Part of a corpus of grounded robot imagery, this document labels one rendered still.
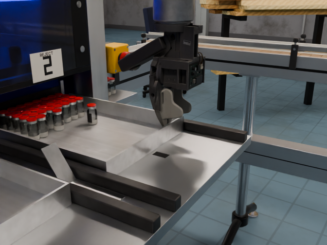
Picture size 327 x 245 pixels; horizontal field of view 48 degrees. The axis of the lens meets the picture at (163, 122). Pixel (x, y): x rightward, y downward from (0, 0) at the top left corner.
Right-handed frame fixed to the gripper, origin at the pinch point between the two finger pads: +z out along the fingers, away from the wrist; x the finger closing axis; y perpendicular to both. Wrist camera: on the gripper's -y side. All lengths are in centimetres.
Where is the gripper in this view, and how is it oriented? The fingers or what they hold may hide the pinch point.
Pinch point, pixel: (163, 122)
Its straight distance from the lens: 74.9
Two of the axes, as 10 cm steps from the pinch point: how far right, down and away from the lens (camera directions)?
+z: 0.0, 9.4, 3.5
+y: 8.6, 1.8, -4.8
